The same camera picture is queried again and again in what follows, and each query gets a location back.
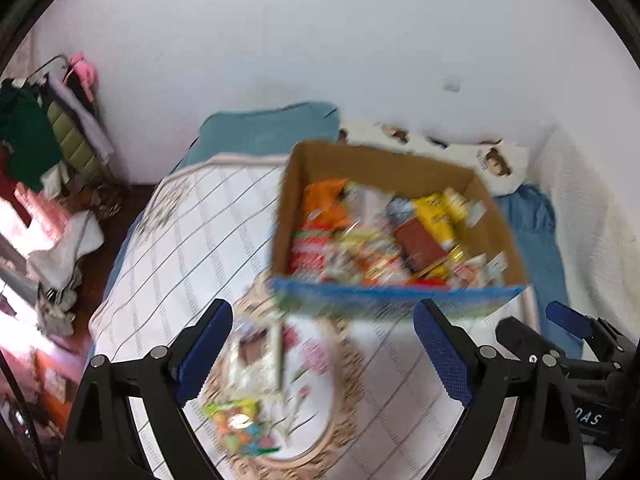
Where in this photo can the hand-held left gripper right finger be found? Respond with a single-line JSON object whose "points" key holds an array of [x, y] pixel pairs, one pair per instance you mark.
{"points": [[445, 350]]}

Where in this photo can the green garment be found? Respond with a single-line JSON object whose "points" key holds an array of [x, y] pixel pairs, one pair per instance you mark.
{"points": [[30, 135]]}

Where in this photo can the red snack packet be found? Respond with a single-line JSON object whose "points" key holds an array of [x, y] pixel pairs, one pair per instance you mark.
{"points": [[310, 252]]}

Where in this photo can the white cloth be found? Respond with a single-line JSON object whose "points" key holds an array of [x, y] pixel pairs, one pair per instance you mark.
{"points": [[65, 250]]}

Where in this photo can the brown bar packet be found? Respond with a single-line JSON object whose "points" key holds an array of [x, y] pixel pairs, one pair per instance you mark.
{"points": [[417, 245]]}

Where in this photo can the orange snack packet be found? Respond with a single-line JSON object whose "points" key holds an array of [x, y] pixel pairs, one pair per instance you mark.
{"points": [[325, 202]]}

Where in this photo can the pink white snack packet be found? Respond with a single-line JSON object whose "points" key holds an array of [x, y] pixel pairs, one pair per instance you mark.
{"points": [[372, 202]]}

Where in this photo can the olive padded jacket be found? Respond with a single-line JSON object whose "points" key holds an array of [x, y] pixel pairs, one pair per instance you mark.
{"points": [[72, 135]]}

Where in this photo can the blue printed cardboard box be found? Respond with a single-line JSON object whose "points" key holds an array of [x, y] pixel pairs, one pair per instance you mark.
{"points": [[380, 160]]}

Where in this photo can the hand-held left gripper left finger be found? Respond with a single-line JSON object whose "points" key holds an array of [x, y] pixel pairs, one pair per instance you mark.
{"points": [[205, 355]]}

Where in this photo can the clothes rack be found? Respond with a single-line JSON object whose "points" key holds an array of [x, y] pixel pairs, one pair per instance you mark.
{"points": [[75, 185]]}

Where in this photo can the yellow snack packet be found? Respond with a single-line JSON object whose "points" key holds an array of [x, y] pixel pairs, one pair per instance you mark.
{"points": [[435, 220]]}

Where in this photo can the colourful candy bag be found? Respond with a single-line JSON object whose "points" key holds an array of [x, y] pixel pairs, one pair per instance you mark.
{"points": [[235, 420]]}

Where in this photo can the white chocolate stick box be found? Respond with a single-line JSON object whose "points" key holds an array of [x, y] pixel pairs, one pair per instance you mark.
{"points": [[252, 355]]}

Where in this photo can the white textured blanket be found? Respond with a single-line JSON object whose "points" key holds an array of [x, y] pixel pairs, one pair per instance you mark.
{"points": [[590, 200]]}

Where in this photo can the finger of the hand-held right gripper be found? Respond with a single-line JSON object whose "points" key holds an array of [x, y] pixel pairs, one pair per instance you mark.
{"points": [[570, 320], [525, 340]]}

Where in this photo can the white quilted tablecloth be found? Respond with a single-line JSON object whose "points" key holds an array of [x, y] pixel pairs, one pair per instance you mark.
{"points": [[190, 240]]}

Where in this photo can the bear print pillow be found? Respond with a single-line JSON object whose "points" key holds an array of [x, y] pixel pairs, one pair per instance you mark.
{"points": [[495, 160]]}

